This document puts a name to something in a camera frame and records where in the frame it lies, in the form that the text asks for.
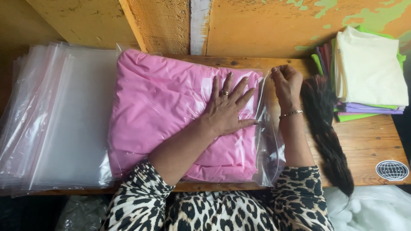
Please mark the leopard print garment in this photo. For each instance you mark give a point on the leopard print garment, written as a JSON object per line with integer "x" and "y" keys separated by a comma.
{"x": 218, "y": 211}

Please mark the pink folded fabric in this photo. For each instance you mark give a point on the pink folded fabric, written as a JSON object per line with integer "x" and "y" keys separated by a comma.
{"x": 154, "y": 112}

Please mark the stack of folded coloured fabrics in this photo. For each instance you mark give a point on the stack of folded coloured fabrics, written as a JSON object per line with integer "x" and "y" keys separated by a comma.
{"x": 369, "y": 70}

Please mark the white fluffy stuffing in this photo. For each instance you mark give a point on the white fluffy stuffing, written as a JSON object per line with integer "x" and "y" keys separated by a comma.
{"x": 372, "y": 210}

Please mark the person's left hand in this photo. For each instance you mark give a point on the person's left hand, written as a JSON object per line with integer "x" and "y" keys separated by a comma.
{"x": 224, "y": 110}

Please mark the crumpled grey plastic bag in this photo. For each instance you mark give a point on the crumpled grey plastic bag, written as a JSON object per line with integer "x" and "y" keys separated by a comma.
{"x": 82, "y": 213}

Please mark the stack of clear plastic bags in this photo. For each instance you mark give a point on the stack of clear plastic bags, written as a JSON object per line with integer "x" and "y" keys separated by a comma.
{"x": 57, "y": 122}

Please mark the round globe sticker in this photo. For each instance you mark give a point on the round globe sticker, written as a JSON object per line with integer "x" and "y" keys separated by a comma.
{"x": 392, "y": 170}

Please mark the person's right hand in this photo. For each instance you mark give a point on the person's right hand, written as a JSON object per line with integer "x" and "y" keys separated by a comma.
{"x": 287, "y": 89}

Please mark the person's right fingers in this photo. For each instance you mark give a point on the person's right fingers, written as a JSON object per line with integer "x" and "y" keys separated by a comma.
{"x": 282, "y": 71}

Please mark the clear plastic zip bag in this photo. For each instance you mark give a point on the clear plastic zip bag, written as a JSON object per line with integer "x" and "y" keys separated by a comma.
{"x": 271, "y": 154}

